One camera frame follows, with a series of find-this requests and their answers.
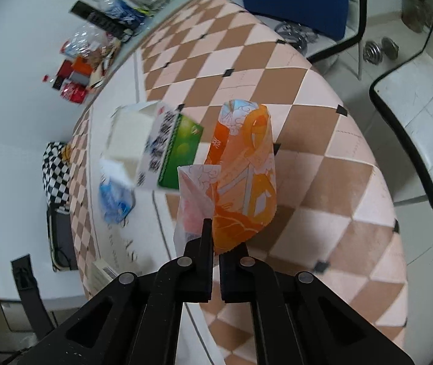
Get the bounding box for white green medicine box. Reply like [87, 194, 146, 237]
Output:
[100, 101, 204, 191]

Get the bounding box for table with checkered top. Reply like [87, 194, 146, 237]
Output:
[66, 0, 409, 365]

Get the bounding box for black spray can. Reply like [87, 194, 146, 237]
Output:
[69, 1, 133, 42]

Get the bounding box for white padded chair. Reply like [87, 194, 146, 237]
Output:
[369, 0, 433, 215]

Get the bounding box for blue plastic wrapper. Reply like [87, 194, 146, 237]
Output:
[99, 180, 137, 225]

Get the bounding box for metal dumbbells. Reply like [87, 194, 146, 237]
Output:
[363, 37, 400, 63]

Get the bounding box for clear bag of snacks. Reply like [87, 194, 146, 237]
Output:
[61, 23, 120, 69]

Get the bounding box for black white checkered cloth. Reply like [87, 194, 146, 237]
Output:
[42, 141, 73, 214]

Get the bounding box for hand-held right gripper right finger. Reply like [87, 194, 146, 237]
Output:
[218, 242, 417, 365]

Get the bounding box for orange carton box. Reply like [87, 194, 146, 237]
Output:
[70, 56, 95, 84]

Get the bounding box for pile of snack packets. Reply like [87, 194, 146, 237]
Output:
[87, 0, 206, 99]

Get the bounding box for clear bottle blue label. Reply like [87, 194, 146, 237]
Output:
[93, 0, 152, 23]

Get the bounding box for orange snack wrapper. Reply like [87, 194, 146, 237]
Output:
[173, 99, 278, 256]

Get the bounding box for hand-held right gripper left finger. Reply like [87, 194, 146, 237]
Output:
[18, 218, 217, 365]

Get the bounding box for pale yellow flat box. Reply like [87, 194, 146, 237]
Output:
[91, 260, 118, 286]

